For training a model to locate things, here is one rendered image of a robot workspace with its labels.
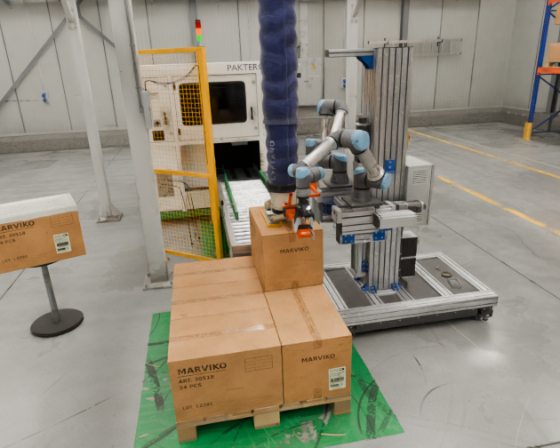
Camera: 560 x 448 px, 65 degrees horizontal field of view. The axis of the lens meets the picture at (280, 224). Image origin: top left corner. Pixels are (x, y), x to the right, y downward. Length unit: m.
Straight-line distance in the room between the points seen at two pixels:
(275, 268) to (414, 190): 1.21
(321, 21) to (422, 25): 2.83
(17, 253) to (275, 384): 2.09
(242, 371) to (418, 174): 1.85
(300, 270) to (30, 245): 1.96
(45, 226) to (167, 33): 9.05
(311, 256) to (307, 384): 0.80
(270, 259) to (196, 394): 0.92
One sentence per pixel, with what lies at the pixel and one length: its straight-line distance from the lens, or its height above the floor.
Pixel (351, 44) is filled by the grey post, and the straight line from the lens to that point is 6.42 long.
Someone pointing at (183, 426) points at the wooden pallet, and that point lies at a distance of 2.72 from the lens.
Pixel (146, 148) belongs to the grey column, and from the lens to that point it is 4.02.
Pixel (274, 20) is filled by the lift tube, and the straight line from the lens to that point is 2.79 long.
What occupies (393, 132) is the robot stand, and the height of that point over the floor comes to 1.47.
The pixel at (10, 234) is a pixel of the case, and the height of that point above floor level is 0.90.
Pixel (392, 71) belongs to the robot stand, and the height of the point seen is 1.88.
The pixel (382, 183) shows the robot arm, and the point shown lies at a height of 1.20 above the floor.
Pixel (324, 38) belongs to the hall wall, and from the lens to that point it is 12.62.
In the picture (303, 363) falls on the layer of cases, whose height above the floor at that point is 0.41.
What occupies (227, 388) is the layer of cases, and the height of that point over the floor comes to 0.32.
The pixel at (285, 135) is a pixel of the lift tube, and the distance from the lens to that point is 2.84.
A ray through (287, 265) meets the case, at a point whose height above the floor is 0.72.
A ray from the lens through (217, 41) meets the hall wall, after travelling 12.15.
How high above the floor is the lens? 1.98
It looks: 20 degrees down
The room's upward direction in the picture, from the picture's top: 2 degrees counter-clockwise
